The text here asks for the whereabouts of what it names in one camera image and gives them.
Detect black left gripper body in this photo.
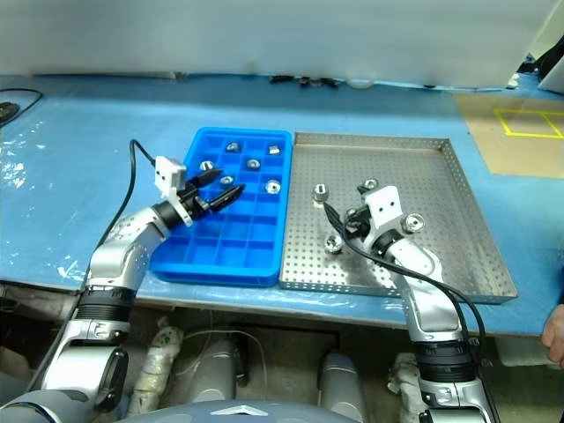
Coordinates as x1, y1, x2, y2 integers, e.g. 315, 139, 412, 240
178, 188, 211, 219

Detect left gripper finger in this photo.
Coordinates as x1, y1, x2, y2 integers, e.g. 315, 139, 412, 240
206, 184, 246, 212
187, 168, 225, 191

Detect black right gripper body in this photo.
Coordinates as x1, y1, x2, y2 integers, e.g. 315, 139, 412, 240
347, 209, 375, 243

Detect blue compartment tray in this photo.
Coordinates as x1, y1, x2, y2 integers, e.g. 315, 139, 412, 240
149, 126, 295, 288

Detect person's bare hand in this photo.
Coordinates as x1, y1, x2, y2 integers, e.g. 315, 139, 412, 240
540, 303, 564, 365

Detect perforated metal tray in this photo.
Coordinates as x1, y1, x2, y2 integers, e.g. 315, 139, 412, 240
278, 130, 519, 306

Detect brown cardboard sheet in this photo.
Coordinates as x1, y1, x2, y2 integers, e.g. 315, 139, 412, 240
453, 92, 564, 180

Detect grey rounded cylinder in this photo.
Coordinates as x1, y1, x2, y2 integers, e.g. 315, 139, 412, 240
174, 337, 241, 406
316, 350, 369, 422

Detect white wrapped padding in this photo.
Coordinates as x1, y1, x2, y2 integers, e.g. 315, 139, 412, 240
387, 352, 427, 423
130, 316, 184, 418

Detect black flat object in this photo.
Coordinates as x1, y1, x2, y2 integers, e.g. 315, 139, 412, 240
0, 101, 21, 124

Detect grey robot torso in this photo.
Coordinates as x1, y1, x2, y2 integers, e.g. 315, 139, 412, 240
109, 398, 349, 423

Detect white board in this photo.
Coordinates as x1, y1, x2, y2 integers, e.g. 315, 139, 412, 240
539, 43, 564, 96

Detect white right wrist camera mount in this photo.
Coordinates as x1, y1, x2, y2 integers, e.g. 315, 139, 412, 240
361, 186, 404, 255

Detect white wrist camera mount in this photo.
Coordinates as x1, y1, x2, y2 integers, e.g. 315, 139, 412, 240
153, 156, 195, 228
361, 186, 404, 255

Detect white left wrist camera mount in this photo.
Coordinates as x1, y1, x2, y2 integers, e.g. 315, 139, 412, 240
153, 156, 195, 228

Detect thin white wire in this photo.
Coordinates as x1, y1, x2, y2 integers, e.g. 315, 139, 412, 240
174, 328, 268, 397

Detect black table cable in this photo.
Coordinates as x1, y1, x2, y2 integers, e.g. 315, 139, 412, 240
0, 87, 45, 130

